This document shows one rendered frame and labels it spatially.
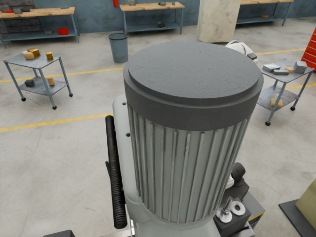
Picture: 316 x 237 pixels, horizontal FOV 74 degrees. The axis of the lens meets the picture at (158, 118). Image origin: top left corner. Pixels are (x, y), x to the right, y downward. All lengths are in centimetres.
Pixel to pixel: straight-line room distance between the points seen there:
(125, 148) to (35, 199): 251
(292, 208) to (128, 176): 262
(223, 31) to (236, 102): 678
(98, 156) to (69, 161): 39
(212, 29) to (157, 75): 663
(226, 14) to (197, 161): 668
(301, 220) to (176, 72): 279
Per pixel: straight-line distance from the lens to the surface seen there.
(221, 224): 139
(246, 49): 90
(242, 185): 227
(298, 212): 303
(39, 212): 295
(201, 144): 28
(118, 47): 555
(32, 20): 843
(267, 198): 301
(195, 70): 30
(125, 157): 60
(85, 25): 829
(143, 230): 64
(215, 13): 680
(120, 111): 76
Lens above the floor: 234
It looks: 39 degrees down
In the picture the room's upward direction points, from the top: straight up
